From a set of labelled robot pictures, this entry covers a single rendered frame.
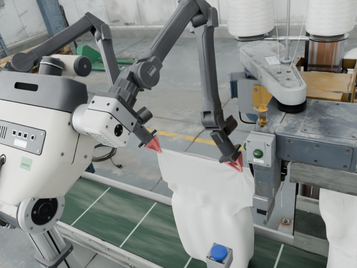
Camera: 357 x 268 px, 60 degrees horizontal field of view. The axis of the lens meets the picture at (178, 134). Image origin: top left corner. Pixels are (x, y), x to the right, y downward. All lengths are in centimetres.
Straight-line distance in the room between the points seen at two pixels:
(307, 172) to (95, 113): 76
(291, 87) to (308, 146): 19
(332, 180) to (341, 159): 27
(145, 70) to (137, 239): 127
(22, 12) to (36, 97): 831
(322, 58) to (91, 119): 91
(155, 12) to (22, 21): 360
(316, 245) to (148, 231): 94
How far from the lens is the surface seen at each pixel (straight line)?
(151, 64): 94
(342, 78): 129
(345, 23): 110
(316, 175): 121
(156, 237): 195
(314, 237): 178
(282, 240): 189
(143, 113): 147
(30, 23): 941
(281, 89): 102
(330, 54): 135
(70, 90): 95
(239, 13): 113
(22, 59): 137
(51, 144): 95
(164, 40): 103
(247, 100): 139
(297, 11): 623
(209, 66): 117
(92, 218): 221
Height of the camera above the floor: 185
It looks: 32 degrees down
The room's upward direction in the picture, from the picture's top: 10 degrees counter-clockwise
